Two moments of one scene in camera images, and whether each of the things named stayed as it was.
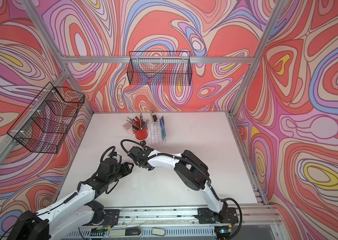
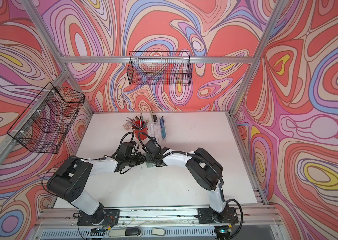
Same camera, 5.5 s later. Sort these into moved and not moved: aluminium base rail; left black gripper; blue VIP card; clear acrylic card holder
Moved: left black gripper
Not moved: clear acrylic card holder; aluminium base rail; blue VIP card
